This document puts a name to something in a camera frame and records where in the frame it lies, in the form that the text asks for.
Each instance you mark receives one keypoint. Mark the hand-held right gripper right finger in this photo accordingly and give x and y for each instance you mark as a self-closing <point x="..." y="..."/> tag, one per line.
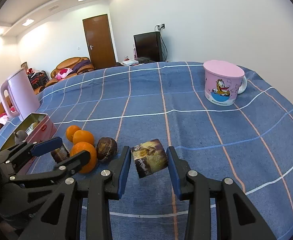
<point x="172" y="172"/>

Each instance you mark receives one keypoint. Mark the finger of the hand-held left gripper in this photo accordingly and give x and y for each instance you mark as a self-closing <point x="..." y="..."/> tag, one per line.
<point x="46" y="146"/>
<point x="74" y="161"/>

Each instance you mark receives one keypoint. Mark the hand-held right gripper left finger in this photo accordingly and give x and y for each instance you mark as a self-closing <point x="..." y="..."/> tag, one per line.
<point x="126" y="170"/>

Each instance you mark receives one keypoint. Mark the large orange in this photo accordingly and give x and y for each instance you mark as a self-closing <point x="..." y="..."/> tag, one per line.
<point x="82" y="147"/>

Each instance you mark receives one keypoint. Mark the medium orange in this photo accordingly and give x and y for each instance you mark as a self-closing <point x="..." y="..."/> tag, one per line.
<point x="84" y="137"/>

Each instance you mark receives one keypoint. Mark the dark purple beetroot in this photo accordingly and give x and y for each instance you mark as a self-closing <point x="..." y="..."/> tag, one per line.
<point x="20" y="137"/>

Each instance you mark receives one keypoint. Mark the dark brown water chestnut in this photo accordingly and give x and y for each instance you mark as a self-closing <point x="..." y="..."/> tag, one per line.
<point x="107" y="148"/>

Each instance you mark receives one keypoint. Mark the small orange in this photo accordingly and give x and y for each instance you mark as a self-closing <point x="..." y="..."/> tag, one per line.
<point x="72" y="132"/>

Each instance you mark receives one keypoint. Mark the white printed packet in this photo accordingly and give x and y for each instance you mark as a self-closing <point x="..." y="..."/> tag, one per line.
<point x="29" y="129"/>

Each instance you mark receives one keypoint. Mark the pink flower cushion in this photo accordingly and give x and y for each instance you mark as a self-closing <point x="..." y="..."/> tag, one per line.
<point x="64" y="72"/>
<point x="1" y="117"/>

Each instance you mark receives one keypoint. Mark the pink electric kettle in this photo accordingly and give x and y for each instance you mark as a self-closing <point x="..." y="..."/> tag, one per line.
<point x="21" y="97"/>

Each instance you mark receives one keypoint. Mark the long brown leather sofa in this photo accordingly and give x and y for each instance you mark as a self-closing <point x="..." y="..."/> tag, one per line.
<point x="0" y="107"/>

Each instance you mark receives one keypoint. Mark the dark framed decoration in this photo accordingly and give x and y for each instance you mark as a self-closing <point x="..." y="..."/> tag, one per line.
<point x="24" y="65"/>

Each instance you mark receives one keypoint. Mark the brown leather armchair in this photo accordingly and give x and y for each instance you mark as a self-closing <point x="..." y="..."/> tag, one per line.
<point x="69" y="62"/>

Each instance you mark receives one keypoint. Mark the purple blanket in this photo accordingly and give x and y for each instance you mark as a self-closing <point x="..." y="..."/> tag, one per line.
<point x="82" y="63"/>

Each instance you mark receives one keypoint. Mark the pink cartoon mug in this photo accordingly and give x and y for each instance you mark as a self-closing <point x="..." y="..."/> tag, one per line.
<point x="220" y="90"/>

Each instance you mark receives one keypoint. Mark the white flat box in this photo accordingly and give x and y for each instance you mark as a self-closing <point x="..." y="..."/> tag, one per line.
<point x="130" y="62"/>

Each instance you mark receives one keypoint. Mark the pink mug lid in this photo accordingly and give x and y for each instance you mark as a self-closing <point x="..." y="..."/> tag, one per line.
<point x="224" y="68"/>

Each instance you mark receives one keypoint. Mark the brown wooden door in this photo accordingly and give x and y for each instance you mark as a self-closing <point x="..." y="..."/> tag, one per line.
<point x="99" y="42"/>

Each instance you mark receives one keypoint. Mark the tall pink box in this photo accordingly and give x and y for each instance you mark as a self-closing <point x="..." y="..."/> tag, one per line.
<point x="135" y="53"/>

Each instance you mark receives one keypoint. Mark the black television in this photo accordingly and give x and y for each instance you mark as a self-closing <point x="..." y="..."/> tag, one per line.
<point x="146" y="46"/>

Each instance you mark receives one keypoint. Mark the ceiling air vent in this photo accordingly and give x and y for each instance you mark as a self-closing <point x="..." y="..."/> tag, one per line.
<point x="53" y="8"/>

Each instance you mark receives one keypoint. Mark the wall power socket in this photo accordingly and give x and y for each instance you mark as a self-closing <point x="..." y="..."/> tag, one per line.
<point x="161" y="26"/>

